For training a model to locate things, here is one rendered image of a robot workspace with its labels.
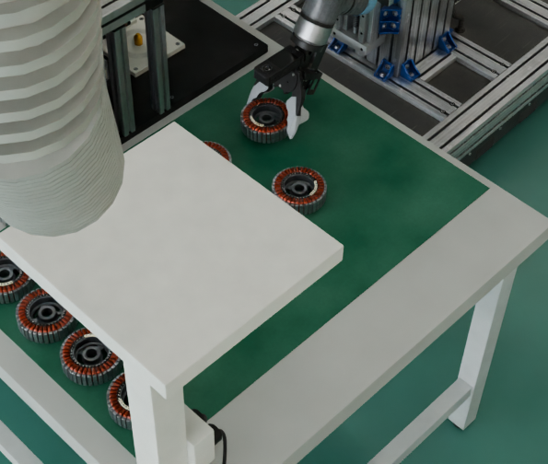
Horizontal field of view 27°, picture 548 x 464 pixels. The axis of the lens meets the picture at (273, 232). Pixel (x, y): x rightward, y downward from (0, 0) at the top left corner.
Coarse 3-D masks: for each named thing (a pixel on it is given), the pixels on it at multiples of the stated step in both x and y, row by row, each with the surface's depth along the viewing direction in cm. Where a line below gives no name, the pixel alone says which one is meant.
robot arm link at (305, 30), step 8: (296, 24) 239; (304, 24) 237; (312, 24) 236; (296, 32) 238; (304, 32) 237; (312, 32) 236; (320, 32) 237; (328, 32) 238; (304, 40) 238; (312, 40) 237; (320, 40) 238
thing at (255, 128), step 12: (252, 108) 247; (264, 108) 249; (276, 108) 248; (240, 120) 246; (252, 120) 245; (264, 120) 248; (276, 120) 248; (252, 132) 243; (264, 132) 243; (276, 132) 243
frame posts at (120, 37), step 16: (160, 16) 232; (112, 32) 224; (160, 32) 235; (112, 48) 228; (160, 48) 238; (112, 64) 232; (128, 64) 233; (160, 64) 240; (112, 80) 235; (128, 80) 235; (160, 80) 243; (112, 96) 239; (128, 96) 238; (160, 96) 246; (128, 112) 242; (160, 112) 250; (128, 128) 244
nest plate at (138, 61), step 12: (144, 24) 268; (132, 36) 265; (144, 36) 265; (168, 36) 266; (132, 48) 263; (144, 48) 263; (168, 48) 263; (180, 48) 263; (132, 60) 260; (144, 60) 260; (132, 72) 257; (144, 72) 259
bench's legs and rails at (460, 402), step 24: (504, 288) 246; (480, 312) 255; (504, 312) 256; (480, 336) 260; (480, 360) 265; (456, 384) 273; (480, 384) 274; (432, 408) 269; (456, 408) 273; (0, 432) 262; (408, 432) 264; (24, 456) 258; (384, 456) 260
